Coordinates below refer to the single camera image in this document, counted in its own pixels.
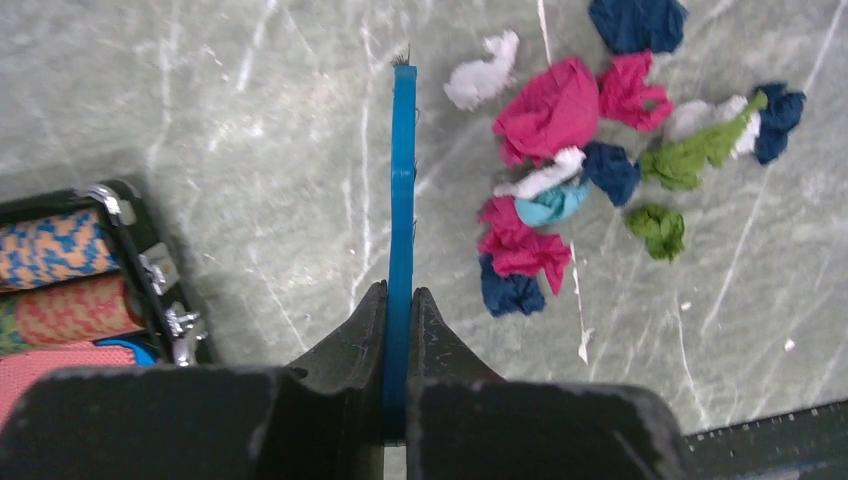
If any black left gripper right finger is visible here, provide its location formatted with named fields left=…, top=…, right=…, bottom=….
left=406, top=288, right=695, bottom=479

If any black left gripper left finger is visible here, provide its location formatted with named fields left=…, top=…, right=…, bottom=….
left=1, top=282, right=387, bottom=479

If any blue hand brush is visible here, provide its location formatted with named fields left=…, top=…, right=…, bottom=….
left=382, top=55, right=418, bottom=447

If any navy scrap by brush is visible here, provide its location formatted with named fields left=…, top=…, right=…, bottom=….
left=479, top=254, right=546, bottom=317

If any magenta scrap near left gripper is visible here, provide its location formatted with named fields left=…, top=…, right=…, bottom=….
left=478, top=197, right=572, bottom=295

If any black poker chip case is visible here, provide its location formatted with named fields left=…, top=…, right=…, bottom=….
left=0, top=178, right=217, bottom=425

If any cyan paper scrap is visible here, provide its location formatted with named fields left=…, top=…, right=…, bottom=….
left=514, top=183, right=590, bottom=228

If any green red chip roll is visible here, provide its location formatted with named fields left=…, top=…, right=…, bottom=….
left=1, top=274, right=146, bottom=356

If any small green paper ball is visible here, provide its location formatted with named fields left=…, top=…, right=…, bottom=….
left=625, top=204, right=686, bottom=263

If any white paper scrap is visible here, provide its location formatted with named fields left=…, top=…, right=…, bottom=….
left=443, top=30, right=520, bottom=111
left=493, top=147, right=586, bottom=200

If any navy scrap in pile centre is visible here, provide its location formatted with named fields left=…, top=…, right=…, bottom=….
left=581, top=142, right=642, bottom=208

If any large magenta paper scrap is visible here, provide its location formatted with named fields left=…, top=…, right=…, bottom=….
left=492, top=56, right=600, bottom=167

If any orange blue chip roll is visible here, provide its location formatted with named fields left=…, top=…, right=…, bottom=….
left=1, top=209, right=118, bottom=292

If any large green paper scrap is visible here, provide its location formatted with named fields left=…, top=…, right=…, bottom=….
left=638, top=91, right=767, bottom=191

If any white scrap under green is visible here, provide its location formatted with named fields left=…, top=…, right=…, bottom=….
left=662, top=95, right=761, bottom=158

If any navy paper scrap ball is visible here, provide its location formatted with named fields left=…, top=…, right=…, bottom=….
left=588, top=0, right=688, bottom=55

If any crumpled navy paper scrap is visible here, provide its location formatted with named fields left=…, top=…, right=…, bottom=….
left=754, top=82, right=807, bottom=165

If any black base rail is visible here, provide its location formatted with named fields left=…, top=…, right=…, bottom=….
left=686, top=400, right=847, bottom=479

